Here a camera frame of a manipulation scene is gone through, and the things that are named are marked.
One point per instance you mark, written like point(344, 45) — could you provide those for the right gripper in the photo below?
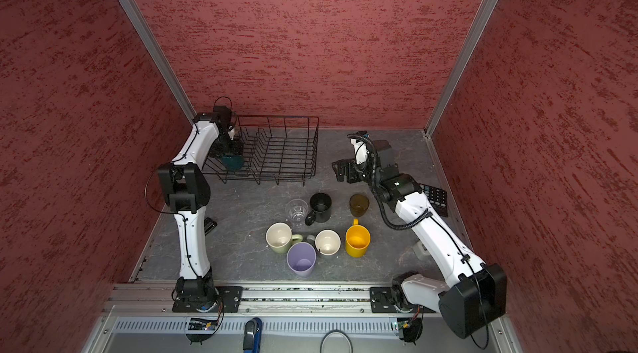
point(341, 172)

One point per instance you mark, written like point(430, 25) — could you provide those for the yellow mug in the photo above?
point(358, 239)

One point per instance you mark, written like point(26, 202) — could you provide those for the corner aluminium profile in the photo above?
point(480, 21)
point(138, 21)

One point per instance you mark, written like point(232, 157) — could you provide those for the grey mug cream inside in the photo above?
point(327, 243)

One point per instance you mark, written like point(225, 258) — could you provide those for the left corner aluminium profile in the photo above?
point(138, 21)

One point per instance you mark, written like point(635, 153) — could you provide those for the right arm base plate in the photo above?
point(394, 300)

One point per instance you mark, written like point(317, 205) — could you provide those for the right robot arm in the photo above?
point(471, 293)

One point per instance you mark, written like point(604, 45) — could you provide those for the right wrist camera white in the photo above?
point(361, 152)

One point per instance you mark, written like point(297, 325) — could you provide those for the light green mug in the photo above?
point(280, 238)

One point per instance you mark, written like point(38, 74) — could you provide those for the lavender cup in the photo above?
point(301, 259)

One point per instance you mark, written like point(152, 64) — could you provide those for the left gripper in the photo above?
point(236, 149)

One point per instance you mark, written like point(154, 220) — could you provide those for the teal mug white inside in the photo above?
point(232, 163)

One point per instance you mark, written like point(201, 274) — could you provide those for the black stapler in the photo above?
point(209, 225)

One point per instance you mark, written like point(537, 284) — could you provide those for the clear plastic cup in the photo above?
point(296, 211)

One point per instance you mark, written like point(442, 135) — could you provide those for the black wire dish rack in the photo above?
point(275, 148)

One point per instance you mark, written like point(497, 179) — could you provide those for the black calculator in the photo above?
point(438, 198)

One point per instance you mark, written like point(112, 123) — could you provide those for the right corner aluminium profile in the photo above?
point(480, 21)

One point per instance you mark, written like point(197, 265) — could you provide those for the front aluminium rail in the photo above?
point(156, 298)

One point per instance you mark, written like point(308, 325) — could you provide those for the blue handled tool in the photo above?
point(253, 329)

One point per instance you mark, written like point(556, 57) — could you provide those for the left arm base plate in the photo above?
point(209, 301)

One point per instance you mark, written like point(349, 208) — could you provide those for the black mug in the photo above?
point(320, 209)

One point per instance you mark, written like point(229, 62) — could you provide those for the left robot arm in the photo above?
point(186, 193)

